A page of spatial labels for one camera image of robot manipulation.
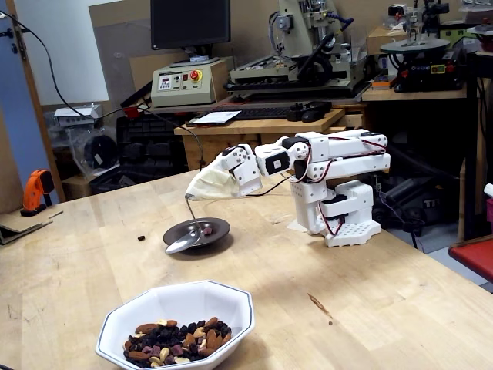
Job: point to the black handheld device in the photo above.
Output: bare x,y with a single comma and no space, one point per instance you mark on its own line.
312,113

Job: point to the trail mix nuts and raisins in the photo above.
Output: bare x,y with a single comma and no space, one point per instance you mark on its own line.
173,339

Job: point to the black keyboard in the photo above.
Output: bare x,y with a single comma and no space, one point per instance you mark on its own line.
262,112

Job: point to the orange black hand tool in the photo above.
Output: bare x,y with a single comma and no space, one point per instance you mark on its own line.
36,185

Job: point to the robot controller circuit board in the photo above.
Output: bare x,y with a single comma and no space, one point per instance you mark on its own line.
375,185

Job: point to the cardboard box on shelf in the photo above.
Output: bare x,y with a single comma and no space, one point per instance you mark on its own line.
381,40

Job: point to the black plastic tool case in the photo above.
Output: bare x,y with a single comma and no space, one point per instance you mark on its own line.
146,146

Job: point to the wooden workbench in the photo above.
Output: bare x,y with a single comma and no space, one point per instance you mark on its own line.
231,130

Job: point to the beige cnc milling machine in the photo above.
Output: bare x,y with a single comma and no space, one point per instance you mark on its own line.
304,23

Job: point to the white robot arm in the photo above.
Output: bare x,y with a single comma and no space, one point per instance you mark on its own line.
346,154

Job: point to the bent metal spoon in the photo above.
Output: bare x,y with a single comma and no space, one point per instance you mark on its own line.
183,243

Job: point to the wooden side bench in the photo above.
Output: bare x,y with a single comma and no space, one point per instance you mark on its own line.
416,95

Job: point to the small white box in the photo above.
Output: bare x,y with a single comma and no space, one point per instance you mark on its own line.
73,117

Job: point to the dark brown plate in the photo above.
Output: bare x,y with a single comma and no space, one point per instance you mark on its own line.
221,229

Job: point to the flat cardboard piece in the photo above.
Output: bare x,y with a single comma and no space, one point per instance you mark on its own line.
19,225

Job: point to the white paper sheet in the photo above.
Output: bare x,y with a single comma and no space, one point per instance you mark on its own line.
215,117

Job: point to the white octagonal bowl blue rim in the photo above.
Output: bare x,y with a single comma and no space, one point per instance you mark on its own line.
173,300

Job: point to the blue door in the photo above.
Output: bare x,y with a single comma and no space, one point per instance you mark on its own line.
19,115

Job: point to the black computer monitor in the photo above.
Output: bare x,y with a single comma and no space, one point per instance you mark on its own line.
188,23

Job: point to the black scroll saw green table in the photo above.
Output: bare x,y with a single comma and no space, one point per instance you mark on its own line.
427,73

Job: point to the beige controller box red button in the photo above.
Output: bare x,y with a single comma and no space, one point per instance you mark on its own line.
181,92

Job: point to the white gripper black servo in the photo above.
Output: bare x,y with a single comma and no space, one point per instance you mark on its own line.
244,172

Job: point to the plastic bag with black spool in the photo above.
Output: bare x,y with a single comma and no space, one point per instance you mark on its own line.
100,150

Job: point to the red chair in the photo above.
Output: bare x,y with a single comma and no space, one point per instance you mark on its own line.
473,254

